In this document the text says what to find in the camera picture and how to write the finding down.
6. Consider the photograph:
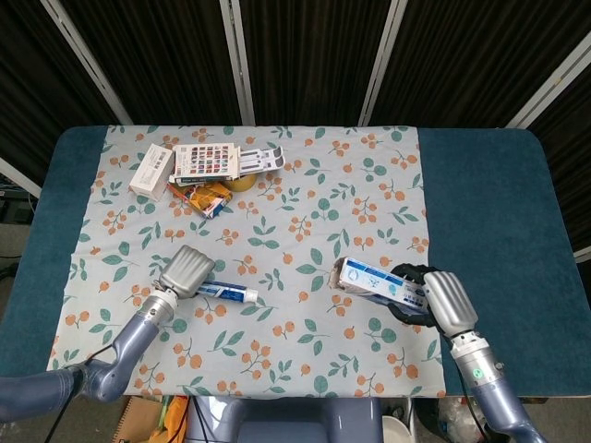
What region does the white bucket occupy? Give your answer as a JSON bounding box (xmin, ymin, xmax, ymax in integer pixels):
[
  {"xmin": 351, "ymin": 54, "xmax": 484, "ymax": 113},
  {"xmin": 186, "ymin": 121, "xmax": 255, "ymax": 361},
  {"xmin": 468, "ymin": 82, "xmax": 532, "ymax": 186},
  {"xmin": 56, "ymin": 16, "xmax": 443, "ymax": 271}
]
[{"xmin": 381, "ymin": 414, "xmax": 413, "ymax": 443}]

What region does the black cable under table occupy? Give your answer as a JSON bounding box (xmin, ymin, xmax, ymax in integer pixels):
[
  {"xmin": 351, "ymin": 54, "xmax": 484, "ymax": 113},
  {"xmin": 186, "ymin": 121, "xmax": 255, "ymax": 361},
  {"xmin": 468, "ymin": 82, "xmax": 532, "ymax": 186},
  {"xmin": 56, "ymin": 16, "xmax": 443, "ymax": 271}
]
[{"xmin": 189, "ymin": 396, "xmax": 211, "ymax": 443}]

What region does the floral print tablecloth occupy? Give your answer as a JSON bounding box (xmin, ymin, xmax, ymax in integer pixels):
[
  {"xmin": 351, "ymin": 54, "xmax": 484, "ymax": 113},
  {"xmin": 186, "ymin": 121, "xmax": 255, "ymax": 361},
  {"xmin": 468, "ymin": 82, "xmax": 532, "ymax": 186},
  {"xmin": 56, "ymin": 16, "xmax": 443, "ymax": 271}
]
[{"xmin": 40, "ymin": 124, "xmax": 447, "ymax": 399}]

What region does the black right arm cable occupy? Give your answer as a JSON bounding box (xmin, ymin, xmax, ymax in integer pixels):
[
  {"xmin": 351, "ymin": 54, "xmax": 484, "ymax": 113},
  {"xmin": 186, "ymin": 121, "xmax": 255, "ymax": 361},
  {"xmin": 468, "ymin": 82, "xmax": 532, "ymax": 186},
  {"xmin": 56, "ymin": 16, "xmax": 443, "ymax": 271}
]
[{"xmin": 461, "ymin": 397, "xmax": 490, "ymax": 439}]

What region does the clear plastic bag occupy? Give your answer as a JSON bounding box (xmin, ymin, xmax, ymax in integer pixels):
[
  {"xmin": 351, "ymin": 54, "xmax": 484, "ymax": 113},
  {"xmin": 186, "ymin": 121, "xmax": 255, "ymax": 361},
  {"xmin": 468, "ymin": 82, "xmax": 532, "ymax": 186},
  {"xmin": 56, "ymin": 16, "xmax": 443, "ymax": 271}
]
[{"xmin": 436, "ymin": 397, "xmax": 484, "ymax": 442}]

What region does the orange snack packet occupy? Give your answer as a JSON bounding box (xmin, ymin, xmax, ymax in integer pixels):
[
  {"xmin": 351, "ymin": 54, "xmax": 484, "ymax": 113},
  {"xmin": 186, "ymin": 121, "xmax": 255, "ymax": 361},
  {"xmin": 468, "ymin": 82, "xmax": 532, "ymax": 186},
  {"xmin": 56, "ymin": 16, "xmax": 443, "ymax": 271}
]
[{"xmin": 166, "ymin": 182, "xmax": 234, "ymax": 220}]

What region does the white partition post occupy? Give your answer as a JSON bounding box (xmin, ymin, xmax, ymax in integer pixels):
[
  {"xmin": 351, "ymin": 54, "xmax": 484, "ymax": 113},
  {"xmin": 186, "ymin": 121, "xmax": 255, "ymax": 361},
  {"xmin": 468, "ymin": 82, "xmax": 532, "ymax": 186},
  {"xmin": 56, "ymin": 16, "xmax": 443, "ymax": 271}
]
[
  {"xmin": 0, "ymin": 157, "xmax": 42, "ymax": 198},
  {"xmin": 504, "ymin": 40, "xmax": 591, "ymax": 130},
  {"xmin": 40, "ymin": 0, "xmax": 134, "ymax": 126},
  {"xmin": 219, "ymin": 0, "xmax": 256, "ymax": 126},
  {"xmin": 357, "ymin": 0, "xmax": 408, "ymax": 126}
]

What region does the blue white toothpaste tube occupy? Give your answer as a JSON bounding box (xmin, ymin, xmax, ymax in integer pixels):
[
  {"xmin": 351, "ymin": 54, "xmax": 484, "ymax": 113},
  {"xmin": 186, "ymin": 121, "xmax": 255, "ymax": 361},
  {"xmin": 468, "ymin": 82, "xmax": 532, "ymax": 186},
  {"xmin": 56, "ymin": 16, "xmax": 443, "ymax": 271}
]
[{"xmin": 196, "ymin": 279, "xmax": 259, "ymax": 304}]

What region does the yellow round object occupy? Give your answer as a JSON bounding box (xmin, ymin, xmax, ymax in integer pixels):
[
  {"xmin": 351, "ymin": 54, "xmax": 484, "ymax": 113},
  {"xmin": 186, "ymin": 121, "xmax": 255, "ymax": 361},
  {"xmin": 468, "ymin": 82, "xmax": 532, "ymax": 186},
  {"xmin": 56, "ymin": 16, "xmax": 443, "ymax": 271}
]
[{"xmin": 223, "ymin": 173, "xmax": 257, "ymax": 193}]

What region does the box with coloured squares print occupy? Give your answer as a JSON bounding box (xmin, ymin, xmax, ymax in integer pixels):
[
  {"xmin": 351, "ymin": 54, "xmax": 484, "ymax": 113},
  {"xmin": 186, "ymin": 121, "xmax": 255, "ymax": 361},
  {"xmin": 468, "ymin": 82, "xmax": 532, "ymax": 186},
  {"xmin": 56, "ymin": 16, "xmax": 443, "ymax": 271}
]
[{"xmin": 168, "ymin": 143, "xmax": 242, "ymax": 185}]

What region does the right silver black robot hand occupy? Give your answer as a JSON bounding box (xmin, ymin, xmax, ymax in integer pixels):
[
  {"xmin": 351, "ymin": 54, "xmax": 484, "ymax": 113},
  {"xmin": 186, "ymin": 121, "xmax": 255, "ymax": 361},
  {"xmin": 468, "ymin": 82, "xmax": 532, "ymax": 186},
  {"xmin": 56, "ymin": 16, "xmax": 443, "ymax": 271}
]
[{"xmin": 387, "ymin": 263, "xmax": 479, "ymax": 337}]

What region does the teal blue table cover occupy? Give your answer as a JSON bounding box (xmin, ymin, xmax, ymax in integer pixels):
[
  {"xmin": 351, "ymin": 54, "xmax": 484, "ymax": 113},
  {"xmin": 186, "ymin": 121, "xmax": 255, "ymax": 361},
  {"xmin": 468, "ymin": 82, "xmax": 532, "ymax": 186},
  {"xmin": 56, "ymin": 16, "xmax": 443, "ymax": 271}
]
[{"xmin": 0, "ymin": 126, "xmax": 591, "ymax": 399}]

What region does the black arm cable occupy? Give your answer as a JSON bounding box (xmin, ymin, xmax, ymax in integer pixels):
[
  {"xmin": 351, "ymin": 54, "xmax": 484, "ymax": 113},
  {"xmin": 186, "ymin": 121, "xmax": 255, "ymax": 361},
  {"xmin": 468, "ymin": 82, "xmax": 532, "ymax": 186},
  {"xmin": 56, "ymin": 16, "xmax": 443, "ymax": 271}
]
[
  {"xmin": 44, "ymin": 341, "xmax": 122, "ymax": 443},
  {"xmin": 461, "ymin": 397, "xmax": 490, "ymax": 439}
]

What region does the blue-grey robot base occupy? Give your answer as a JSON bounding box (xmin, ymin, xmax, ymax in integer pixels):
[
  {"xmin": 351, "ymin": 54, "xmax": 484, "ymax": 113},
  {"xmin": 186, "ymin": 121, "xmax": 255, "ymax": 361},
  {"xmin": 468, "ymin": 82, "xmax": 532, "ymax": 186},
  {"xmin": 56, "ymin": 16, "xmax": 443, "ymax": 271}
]
[{"xmin": 187, "ymin": 395, "xmax": 384, "ymax": 443}]

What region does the white grey striped package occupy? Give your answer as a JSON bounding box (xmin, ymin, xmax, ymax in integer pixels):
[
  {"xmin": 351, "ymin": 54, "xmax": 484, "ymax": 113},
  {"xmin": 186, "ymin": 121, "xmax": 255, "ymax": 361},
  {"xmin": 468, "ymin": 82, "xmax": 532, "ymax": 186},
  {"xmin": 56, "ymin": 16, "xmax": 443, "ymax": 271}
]
[{"xmin": 235, "ymin": 146, "xmax": 286, "ymax": 175}]

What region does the white cardboard box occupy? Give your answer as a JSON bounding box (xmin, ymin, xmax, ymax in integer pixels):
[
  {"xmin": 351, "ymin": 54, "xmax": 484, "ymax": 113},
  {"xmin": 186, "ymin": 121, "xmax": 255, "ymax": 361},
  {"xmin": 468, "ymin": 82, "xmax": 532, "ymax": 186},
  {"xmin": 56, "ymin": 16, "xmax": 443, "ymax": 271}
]
[{"xmin": 128, "ymin": 143, "xmax": 175, "ymax": 202}]

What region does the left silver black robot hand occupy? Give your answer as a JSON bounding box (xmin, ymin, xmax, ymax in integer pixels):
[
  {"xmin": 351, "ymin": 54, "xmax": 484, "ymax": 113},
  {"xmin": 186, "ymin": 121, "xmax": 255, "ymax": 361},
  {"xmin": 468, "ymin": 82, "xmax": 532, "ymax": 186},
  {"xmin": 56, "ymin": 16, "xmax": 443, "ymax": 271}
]
[{"xmin": 158, "ymin": 245, "xmax": 217, "ymax": 300}]

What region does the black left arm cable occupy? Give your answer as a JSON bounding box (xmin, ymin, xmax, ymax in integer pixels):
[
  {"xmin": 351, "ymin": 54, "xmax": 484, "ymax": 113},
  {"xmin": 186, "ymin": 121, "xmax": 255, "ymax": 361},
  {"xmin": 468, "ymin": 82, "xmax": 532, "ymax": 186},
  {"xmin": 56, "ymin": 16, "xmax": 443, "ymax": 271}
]
[{"xmin": 44, "ymin": 341, "xmax": 122, "ymax": 443}]

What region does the blue white toothpaste box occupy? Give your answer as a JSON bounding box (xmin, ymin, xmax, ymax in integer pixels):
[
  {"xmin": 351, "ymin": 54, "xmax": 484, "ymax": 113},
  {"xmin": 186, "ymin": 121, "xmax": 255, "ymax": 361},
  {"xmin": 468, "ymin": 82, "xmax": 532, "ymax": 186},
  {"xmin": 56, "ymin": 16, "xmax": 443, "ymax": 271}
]
[{"xmin": 331, "ymin": 257, "xmax": 428, "ymax": 311}]

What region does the black partition panel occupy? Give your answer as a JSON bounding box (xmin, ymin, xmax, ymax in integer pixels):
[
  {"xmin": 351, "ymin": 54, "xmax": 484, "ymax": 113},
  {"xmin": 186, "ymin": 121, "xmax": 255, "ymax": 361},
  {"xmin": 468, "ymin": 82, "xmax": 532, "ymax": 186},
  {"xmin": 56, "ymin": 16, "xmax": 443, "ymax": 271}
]
[
  {"xmin": 368, "ymin": 0, "xmax": 591, "ymax": 129},
  {"xmin": 0, "ymin": 0, "xmax": 119, "ymax": 186},
  {"xmin": 525, "ymin": 76, "xmax": 591, "ymax": 255},
  {"xmin": 59, "ymin": 0, "xmax": 245, "ymax": 126},
  {"xmin": 239, "ymin": 0, "xmax": 394, "ymax": 126}
]

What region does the orange yellow bag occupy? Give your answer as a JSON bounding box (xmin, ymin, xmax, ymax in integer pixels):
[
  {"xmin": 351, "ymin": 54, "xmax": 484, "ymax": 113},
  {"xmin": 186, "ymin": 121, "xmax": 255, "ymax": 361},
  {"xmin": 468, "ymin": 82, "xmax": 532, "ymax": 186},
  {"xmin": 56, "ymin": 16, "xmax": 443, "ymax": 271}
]
[{"xmin": 151, "ymin": 395, "xmax": 190, "ymax": 443}]

